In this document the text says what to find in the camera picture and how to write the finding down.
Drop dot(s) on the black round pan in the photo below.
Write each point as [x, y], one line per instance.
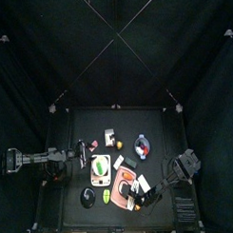
[87, 200]

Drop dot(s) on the dark green segmented toy block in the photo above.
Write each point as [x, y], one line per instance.
[130, 162]

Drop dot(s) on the silver frame clamp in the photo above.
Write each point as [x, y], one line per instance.
[229, 32]
[52, 108]
[4, 39]
[179, 107]

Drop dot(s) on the pink toy slice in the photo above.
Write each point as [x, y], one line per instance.
[93, 145]

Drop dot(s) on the white segmented toy block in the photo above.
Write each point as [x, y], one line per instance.
[118, 162]

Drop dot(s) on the plain white toy block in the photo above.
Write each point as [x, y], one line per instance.
[144, 183]

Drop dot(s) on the red toy piece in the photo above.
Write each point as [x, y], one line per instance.
[146, 150]

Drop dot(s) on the lime green toy pod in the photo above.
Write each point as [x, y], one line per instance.
[106, 196]

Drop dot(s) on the grey white toy box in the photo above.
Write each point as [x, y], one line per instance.
[109, 137]

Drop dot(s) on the orange toy carrot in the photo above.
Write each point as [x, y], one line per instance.
[127, 175]

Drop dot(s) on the purple toy piece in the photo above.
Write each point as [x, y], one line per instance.
[142, 143]

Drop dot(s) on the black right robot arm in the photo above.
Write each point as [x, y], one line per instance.
[183, 165]

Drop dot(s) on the pale blue bowl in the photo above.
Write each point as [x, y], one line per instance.
[137, 142]

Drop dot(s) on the yellow toy banana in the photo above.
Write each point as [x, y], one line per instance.
[137, 207]

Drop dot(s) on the green toy vegetable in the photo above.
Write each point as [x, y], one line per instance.
[99, 166]

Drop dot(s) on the yellow toy corn green husk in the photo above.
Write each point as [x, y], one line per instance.
[119, 144]

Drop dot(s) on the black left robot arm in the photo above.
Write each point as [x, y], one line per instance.
[37, 157]

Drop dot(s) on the white toy piece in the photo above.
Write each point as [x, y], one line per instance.
[139, 150]

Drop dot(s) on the pink plastic tray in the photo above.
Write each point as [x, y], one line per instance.
[115, 189]

